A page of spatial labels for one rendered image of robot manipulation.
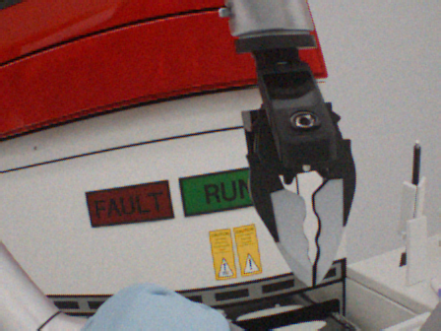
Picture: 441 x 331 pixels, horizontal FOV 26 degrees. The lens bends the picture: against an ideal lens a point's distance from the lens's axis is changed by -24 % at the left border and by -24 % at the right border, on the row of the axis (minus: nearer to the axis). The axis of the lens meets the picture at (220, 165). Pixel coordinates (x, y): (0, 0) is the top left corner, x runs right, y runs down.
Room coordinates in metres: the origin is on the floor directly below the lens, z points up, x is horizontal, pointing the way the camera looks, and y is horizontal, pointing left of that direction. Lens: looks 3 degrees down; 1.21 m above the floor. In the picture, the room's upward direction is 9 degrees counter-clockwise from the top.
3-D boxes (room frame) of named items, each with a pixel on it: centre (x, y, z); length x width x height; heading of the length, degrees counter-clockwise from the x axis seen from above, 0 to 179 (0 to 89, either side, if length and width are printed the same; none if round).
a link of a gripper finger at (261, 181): (0.93, -0.04, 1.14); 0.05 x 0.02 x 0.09; 95
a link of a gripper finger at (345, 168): (0.93, -0.08, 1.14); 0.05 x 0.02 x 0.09; 95
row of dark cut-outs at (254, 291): (1.50, 0.07, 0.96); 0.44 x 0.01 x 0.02; 96
